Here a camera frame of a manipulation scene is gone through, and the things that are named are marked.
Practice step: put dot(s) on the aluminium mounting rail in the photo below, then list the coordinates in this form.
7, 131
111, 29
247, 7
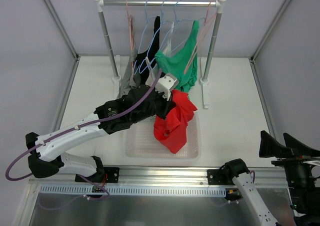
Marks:
179, 176

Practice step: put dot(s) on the green tank top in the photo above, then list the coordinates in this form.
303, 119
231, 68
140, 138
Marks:
183, 65

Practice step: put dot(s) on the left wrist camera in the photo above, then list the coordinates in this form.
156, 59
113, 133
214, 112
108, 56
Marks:
166, 84

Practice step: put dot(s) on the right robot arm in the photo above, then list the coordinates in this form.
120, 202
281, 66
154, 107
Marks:
305, 203

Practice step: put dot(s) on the black tank top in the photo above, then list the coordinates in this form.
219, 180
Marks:
140, 69

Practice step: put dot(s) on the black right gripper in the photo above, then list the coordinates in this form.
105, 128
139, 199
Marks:
293, 159

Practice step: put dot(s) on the white tank top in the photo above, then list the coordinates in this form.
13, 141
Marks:
167, 51

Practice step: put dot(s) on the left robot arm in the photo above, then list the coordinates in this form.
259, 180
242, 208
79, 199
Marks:
51, 156

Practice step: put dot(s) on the red tank top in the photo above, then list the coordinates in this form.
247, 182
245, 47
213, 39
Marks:
171, 132

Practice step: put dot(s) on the white and silver clothes rack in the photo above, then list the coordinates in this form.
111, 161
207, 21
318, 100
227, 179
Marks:
204, 80

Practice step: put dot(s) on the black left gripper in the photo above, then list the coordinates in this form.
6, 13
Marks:
163, 107

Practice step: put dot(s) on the grey tank top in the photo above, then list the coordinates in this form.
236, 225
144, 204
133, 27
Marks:
129, 80

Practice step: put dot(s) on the white plastic basket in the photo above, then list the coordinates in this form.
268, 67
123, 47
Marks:
139, 142

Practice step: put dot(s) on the pink wire hanger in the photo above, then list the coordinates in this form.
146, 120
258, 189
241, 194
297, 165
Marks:
131, 28
208, 21

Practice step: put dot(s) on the white slotted cable duct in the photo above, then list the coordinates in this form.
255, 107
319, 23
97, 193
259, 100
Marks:
135, 190

